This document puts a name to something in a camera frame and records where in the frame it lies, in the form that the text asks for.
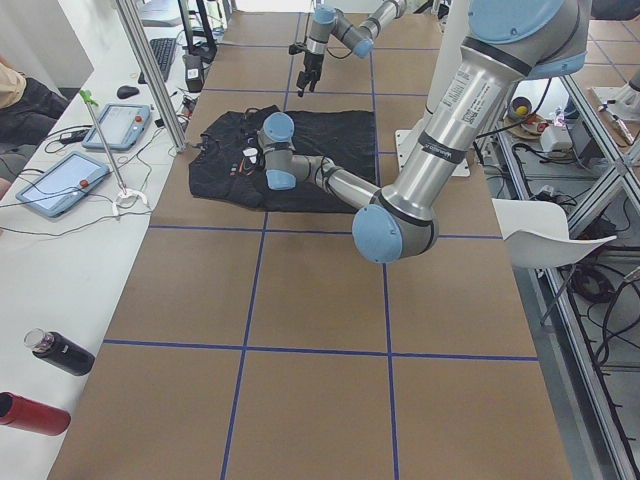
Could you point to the blue teach pendant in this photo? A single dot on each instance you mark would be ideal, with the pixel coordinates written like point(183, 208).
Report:
point(123, 124)
point(63, 185)

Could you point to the black graphic t-shirt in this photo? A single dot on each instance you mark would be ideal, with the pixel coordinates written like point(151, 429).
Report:
point(294, 161)

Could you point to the seated person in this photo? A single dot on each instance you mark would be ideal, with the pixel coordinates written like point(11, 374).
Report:
point(29, 109)

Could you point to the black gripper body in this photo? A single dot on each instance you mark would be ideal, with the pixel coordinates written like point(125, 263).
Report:
point(311, 62)

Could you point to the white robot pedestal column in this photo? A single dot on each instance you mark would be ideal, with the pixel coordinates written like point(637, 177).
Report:
point(459, 96)

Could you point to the near blue teach pendant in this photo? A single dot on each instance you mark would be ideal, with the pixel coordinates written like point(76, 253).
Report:
point(63, 185)

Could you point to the far blue teach pendant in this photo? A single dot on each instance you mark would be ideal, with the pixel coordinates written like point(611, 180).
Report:
point(123, 124)

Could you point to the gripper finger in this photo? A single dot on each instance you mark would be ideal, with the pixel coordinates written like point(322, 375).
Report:
point(313, 80)
point(302, 83)

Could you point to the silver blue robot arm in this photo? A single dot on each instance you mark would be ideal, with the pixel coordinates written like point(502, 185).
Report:
point(329, 21)
point(487, 47)

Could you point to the aluminium frame post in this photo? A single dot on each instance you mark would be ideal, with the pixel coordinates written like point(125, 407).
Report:
point(143, 53)

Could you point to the black computer mouse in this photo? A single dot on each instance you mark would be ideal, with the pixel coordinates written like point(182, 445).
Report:
point(126, 91)

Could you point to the white plastic chair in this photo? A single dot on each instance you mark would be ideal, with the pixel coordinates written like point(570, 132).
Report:
point(536, 234)

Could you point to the red water bottle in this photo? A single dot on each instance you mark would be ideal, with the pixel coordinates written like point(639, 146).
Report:
point(25, 414)

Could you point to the black box with label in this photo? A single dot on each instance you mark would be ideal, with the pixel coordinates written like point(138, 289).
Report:
point(194, 73)

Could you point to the black water bottle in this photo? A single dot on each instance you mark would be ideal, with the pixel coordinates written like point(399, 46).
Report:
point(59, 351)

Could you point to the bowl with yellow ball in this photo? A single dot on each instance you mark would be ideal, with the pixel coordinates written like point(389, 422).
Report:
point(519, 108)

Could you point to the black keyboard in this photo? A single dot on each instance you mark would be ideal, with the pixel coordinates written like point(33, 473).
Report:
point(164, 52)

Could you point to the metal reacher grabber stick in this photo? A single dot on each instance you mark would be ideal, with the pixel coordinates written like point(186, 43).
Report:
point(125, 193)

